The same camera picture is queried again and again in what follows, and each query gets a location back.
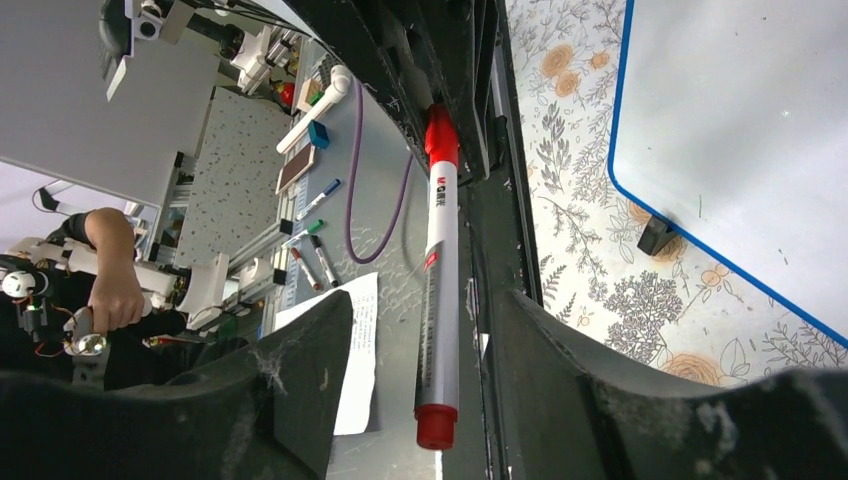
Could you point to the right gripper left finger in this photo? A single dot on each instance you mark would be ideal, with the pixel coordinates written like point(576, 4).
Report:
point(265, 411)

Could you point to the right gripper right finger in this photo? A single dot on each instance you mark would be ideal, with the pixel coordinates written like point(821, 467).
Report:
point(577, 409)

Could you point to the red capped marker pen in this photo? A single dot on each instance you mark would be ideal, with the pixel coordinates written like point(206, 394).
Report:
point(437, 383)

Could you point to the blue framed whiteboard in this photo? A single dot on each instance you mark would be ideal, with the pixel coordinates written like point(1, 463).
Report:
point(730, 123)

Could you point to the operator hand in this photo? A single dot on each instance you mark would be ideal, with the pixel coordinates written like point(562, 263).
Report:
point(116, 299)

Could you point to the white paper sheet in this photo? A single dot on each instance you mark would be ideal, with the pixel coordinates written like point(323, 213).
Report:
point(354, 408)

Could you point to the floral table mat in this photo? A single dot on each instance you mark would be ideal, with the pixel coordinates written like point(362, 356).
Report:
point(680, 311)

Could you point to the red marker on desk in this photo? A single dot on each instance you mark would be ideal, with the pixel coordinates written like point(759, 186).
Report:
point(304, 268)

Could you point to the black marker on desk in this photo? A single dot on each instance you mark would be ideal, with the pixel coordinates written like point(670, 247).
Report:
point(326, 265)

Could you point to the green marker on desk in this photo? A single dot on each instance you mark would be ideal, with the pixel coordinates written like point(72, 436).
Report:
point(308, 231)

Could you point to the blue marker on desk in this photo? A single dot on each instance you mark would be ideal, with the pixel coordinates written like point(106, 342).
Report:
point(318, 199)

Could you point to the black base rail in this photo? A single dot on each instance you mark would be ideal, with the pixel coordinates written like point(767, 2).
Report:
point(411, 55)

